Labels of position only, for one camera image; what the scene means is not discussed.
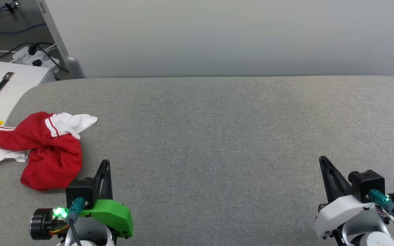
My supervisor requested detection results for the white power strip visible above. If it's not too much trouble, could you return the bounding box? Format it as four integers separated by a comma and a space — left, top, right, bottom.
11, 46, 61, 74

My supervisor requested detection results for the white equipment box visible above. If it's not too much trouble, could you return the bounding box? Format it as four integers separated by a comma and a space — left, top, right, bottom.
0, 60, 56, 144

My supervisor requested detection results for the black right camera cable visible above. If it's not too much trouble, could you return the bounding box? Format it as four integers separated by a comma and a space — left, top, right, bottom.
369, 189, 394, 237

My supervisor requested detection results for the white partition panel with foot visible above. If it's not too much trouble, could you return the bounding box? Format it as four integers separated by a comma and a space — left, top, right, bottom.
35, 0, 394, 80

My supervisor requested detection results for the black camera cable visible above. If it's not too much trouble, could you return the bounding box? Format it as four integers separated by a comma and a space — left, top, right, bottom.
68, 197, 87, 246
369, 189, 394, 237

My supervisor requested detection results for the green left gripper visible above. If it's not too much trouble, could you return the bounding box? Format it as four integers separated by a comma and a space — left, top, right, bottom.
79, 160, 134, 238

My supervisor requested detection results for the red and white t-shirt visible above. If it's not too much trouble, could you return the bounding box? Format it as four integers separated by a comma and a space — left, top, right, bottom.
0, 111, 98, 191

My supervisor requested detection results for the black left camera cable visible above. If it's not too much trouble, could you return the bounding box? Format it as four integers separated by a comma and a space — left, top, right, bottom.
68, 197, 87, 246

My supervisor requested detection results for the blue floor cable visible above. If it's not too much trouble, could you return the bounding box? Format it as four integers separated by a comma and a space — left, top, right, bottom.
0, 5, 47, 35

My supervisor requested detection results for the black power cable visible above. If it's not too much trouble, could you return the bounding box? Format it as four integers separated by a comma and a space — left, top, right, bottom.
0, 43, 35, 65
34, 42, 69, 73

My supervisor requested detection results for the black clamp object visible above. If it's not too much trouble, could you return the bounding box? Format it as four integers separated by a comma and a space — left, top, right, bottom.
5, 0, 20, 13

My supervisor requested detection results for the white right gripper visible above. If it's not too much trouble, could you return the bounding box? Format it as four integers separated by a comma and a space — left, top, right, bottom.
315, 156, 377, 240

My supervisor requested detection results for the grey fabric sofa cushion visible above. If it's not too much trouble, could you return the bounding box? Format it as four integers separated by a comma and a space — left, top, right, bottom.
0, 76, 394, 246

